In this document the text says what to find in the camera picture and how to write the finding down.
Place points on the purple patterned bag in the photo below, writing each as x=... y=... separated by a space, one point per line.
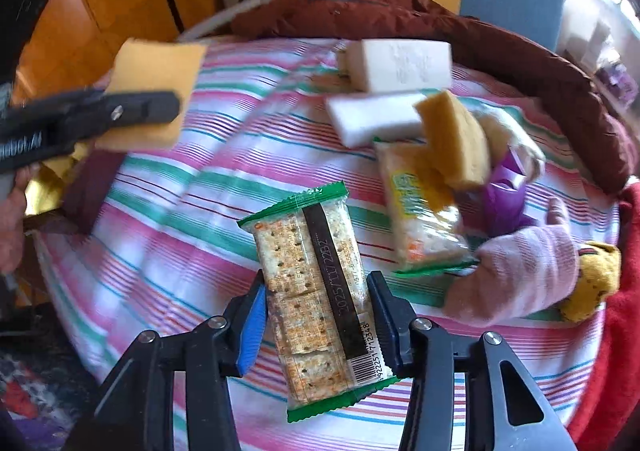
x=617 y=76

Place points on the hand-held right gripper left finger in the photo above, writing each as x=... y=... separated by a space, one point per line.
x=252 y=331

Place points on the beige sock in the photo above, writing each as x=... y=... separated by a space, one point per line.
x=505 y=131

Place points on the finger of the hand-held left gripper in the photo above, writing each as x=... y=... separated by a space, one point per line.
x=125 y=108

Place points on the purple wrapper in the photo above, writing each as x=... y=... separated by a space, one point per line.
x=500 y=196

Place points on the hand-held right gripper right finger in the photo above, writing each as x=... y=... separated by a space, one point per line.
x=385 y=326

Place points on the brown jacket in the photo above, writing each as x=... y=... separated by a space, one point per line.
x=500 y=46

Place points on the green-edged cracker packet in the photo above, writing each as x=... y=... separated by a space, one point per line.
x=425 y=231
x=300 y=311

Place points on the dark patterned cloth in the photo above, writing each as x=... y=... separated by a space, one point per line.
x=35 y=396

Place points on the shiny gold tray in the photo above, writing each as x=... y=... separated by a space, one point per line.
x=90 y=191

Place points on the red cloth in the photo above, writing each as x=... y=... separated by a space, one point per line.
x=615 y=356

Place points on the white foam block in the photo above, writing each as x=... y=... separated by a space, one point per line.
x=395 y=63
x=375 y=118

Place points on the yellow sponge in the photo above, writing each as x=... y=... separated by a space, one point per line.
x=150 y=66
x=452 y=141

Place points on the pink sock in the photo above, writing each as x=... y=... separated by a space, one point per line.
x=520 y=271

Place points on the person's left hand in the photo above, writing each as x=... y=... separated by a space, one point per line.
x=11 y=226

